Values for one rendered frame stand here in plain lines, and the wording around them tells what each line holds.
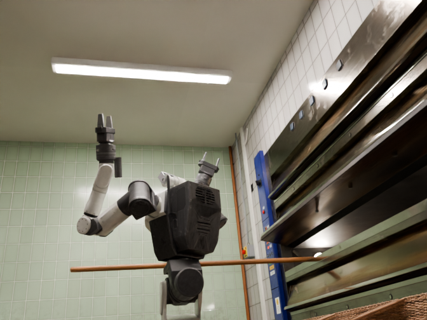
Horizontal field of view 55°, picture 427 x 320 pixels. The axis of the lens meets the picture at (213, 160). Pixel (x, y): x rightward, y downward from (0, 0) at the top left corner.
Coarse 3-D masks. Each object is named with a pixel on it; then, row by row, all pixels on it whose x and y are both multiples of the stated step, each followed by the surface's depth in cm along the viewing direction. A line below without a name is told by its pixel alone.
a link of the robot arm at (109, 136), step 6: (96, 132) 186; (102, 132) 186; (108, 132) 188; (114, 132) 194; (102, 138) 187; (108, 138) 189; (102, 144) 188; (108, 144) 189; (96, 150) 189; (102, 150) 187; (108, 150) 187; (114, 150) 190
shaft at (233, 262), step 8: (128, 264) 231; (136, 264) 231; (144, 264) 232; (152, 264) 233; (160, 264) 234; (200, 264) 239; (208, 264) 240; (216, 264) 241; (224, 264) 242; (232, 264) 243; (240, 264) 245; (248, 264) 246
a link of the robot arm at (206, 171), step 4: (200, 164) 236; (204, 164) 234; (208, 164) 235; (212, 164) 236; (200, 168) 234; (204, 168) 234; (208, 168) 234; (212, 168) 235; (216, 168) 235; (200, 172) 235; (204, 172) 233; (208, 172) 234; (212, 172) 234; (216, 172) 238; (196, 176) 234; (200, 176) 231; (204, 176) 230; (208, 176) 231; (212, 176) 234; (204, 180) 229; (208, 180) 231; (208, 184) 231
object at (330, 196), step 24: (408, 120) 145; (384, 144) 160; (408, 144) 158; (360, 168) 180; (384, 168) 177; (336, 192) 204; (360, 192) 201; (288, 216) 243; (312, 216) 236; (264, 240) 287; (288, 240) 280
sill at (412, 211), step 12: (420, 204) 159; (396, 216) 172; (408, 216) 165; (372, 228) 188; (384, 228) 179; (348, 240) 207; (360, 240) 197; (324, 252) 230; (336, 252) 218; (300, 264) 260; (312, 264) 244; (288, 276) 277
